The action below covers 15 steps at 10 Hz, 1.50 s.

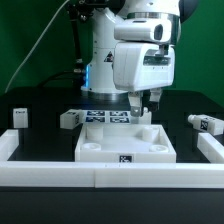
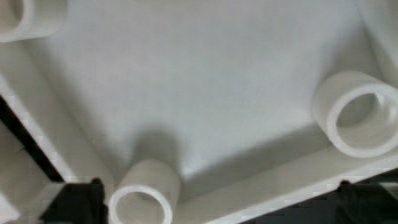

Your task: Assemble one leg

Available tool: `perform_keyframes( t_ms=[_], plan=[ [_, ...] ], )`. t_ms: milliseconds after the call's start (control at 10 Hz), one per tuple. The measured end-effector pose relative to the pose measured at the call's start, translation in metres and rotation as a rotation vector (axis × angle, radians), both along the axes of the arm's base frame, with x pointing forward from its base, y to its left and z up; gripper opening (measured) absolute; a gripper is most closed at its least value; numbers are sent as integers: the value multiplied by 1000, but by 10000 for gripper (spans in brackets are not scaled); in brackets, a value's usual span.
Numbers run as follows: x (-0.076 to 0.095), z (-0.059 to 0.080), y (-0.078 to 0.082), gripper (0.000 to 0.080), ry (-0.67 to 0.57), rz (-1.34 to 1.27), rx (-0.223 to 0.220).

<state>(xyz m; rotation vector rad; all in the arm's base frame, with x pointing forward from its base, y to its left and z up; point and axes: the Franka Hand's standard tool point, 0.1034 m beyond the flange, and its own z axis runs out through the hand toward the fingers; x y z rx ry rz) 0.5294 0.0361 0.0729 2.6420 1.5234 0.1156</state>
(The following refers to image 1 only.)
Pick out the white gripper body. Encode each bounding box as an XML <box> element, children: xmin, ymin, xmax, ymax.
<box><xmin>113</xmin><ymin>42</ymin><xmax>175</xmax><ymax>92</ymax></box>

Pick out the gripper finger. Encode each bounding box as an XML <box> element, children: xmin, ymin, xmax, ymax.
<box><xmin>128</xmin><ymin>92</ymin><xmax>142</xmax><ymax>117</ymax></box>
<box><xmin>149</xmin><ymin>88</ymin><xmax>162</xmax><ymax>112</ymax></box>

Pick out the white square table top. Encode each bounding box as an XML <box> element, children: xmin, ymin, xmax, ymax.
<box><xmin>75</xmin><ymin>123</ymin><xmax>176</xmax><ymax>163</ymax></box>

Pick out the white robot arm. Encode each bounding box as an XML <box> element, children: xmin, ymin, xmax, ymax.
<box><xmin>67</xmin><ymin>0</ymin><xmax>199</xmax><ymax>117</ymax></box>

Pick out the blue fiducial tag sheet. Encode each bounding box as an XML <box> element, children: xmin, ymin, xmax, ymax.
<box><xmin>84</xmin><ymin>110</ymin><xmax>130</xmax><ymax>124</ymax></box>

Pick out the white U-shaped fence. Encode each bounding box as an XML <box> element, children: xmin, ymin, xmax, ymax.
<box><xmin>0</xmin><ymin>130</ymin><xmax>224</xmax><ymax>189</ymax></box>

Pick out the black cable and post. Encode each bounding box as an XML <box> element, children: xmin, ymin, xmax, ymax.
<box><xmin>39</xmin><ymin>3</ymin><xmax>88</xmax><ymax>88</ymax></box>

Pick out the grey cable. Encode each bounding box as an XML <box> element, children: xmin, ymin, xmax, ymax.
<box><xmin>4</xmin><ymin>0</ymin><xmax>72</xmax><ymax>95</ymax></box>

